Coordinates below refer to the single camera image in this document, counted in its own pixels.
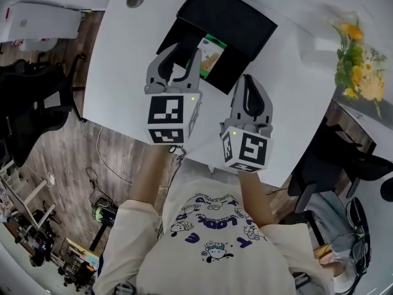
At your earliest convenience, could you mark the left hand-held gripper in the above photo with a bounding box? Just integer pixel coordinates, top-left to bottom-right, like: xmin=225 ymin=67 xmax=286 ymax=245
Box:
xmin=143 ymin=42 xmax=204 ymax=146

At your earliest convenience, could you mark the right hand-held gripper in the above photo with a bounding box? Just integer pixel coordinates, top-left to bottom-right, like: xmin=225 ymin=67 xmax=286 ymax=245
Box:
xmin=219 ymin=74 xmax=276 ymax=175

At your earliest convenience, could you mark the green white carton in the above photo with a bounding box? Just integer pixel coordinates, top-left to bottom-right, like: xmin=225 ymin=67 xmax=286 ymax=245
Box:
xmin=185 ymin=34 xmax=228 ymax=80

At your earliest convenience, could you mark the black box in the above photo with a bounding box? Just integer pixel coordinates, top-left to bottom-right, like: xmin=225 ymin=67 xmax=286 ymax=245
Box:
xmin=155 ymin=0 xmax=279 ymax=95

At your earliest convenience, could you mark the person's left forearm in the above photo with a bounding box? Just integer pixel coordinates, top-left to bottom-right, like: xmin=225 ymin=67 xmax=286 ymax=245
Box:
xmin=130 ymin=143 xmax=181 ymax=211

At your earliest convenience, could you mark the person's right forearm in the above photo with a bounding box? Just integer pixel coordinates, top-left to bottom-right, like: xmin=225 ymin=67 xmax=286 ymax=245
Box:
xmin=237 ymin=170 xmax=276 ymax=229

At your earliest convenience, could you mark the black mesh office chair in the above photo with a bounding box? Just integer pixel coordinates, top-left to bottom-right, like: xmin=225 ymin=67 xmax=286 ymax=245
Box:
xmin=0 ymin=52 xmax=89 ymax=169
xmin=287 ymin=115 xmax=393 ymax=215

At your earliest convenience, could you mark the yellow flower bouquet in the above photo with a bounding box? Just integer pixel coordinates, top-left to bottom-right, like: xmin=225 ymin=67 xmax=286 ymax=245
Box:
xmin=331 ymin=13 xmax=389 ymax=119

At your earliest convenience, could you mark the white cabinet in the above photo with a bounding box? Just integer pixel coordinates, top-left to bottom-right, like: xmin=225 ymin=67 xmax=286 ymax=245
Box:
xmin=0 ymin=0 xmax=87 ymax=43

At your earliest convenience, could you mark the person's cream printed t-shirt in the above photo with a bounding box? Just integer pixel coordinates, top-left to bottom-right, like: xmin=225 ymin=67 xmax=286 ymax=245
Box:
xmin=93 ymin=160 xmax=336 ymax=295

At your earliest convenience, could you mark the black and green floor device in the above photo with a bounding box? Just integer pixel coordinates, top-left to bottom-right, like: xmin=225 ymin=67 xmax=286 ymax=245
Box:
xmin=90 ymin=194 xmax=120 ymax=227

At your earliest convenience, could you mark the black desk foot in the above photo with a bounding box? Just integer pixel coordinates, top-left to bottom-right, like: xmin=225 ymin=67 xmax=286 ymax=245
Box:
xmin=88 ymin=224 xmax=109 ymax=252

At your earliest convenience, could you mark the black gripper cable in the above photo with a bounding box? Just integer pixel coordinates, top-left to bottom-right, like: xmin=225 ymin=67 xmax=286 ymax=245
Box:
xmin=168 ymin=144 xmax=187 ymax=166

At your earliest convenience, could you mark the white floor cable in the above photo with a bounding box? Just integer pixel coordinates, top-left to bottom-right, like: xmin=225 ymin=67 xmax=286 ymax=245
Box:
xmin=95 ymin=124 xmax=133 ymax=186

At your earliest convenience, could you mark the white table frame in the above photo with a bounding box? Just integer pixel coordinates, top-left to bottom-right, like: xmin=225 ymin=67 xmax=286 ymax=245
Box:
xmin=0 ymin=161 xmax=56 ymax=229

